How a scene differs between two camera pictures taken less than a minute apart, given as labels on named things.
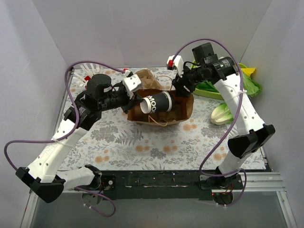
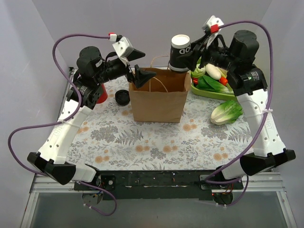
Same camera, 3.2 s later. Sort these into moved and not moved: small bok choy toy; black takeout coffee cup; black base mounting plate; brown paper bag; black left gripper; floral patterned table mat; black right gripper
Moved: brown paper bag; black takeout coffee cup; black right gripper; black left gripper
Not moved: black base mounting plate; floral patterned table mat; small bok choy toy
